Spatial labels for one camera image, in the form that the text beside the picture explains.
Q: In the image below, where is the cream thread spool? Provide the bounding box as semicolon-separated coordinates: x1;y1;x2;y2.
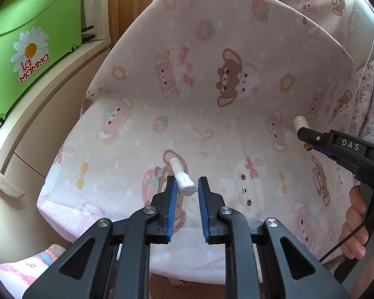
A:
292;115;313;151

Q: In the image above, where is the white plastic wall plug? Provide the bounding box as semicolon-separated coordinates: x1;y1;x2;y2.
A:
170;158;196;196

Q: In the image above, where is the pink plastic waste basket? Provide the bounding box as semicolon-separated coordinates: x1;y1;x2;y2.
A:
148;273;226;299

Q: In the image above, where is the person's right hand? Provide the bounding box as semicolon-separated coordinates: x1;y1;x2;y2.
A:
341;186;369;259

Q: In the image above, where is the patchwork print fabric cover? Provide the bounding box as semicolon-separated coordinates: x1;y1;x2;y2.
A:
350;60;374;144

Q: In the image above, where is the pink bear print chair cover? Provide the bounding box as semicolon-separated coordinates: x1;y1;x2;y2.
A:
36;0;362;286

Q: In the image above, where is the pink white pajama leg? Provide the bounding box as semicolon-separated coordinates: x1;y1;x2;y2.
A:
0;244;65;298

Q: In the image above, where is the green plastic storage box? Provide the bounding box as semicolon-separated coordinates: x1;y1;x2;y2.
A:
0;0;82;125

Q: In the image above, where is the white cord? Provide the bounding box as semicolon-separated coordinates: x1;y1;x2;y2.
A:
356;21;374;78

